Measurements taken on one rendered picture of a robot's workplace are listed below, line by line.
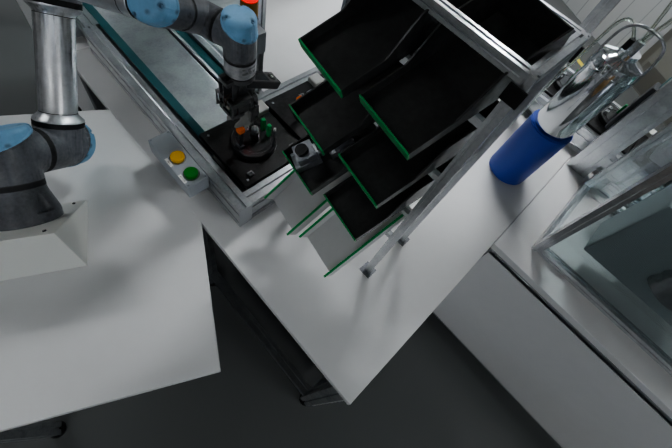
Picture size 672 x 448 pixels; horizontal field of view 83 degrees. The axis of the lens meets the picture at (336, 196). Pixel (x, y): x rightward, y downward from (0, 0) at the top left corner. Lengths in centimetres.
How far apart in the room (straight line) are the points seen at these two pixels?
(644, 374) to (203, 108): 168
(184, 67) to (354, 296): 100
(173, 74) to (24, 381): 99
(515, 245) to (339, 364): 76
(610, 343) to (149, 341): 140
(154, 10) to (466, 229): 112
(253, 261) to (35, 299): 54
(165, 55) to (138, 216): 63
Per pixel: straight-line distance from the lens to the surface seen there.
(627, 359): 162
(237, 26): 86
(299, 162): 86
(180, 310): 113
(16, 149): 113
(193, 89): 146
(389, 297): 120
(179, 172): 119
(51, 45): 118
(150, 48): 162
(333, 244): 102
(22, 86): 298
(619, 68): 133
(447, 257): 133
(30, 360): 121
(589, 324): 156
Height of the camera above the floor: 195
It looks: 58 degrees down
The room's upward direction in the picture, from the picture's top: 23 degrees clockwise
